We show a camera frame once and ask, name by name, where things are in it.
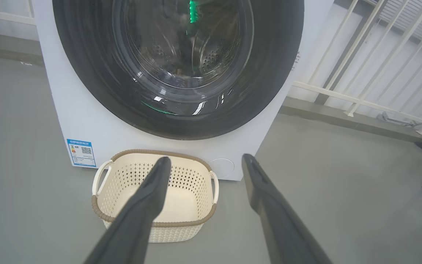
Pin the round filter cover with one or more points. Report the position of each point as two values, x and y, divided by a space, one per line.
221 168

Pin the white metal railing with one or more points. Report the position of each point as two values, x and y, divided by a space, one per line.
6 16
343 96

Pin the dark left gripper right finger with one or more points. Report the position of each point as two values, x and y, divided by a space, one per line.
273 220

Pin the white front-load washing machine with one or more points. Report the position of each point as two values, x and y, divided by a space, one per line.
75 121

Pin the cream laundry basket brown rim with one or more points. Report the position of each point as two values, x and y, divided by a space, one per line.
189 198

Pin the printed warning text label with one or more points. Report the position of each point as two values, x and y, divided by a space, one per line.
297 60

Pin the blue energy label sticker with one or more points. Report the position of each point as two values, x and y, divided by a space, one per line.
81 153

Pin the dark round washing machine door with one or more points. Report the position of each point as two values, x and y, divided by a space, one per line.
86 73

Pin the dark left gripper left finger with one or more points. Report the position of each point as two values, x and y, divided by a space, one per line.
137 220

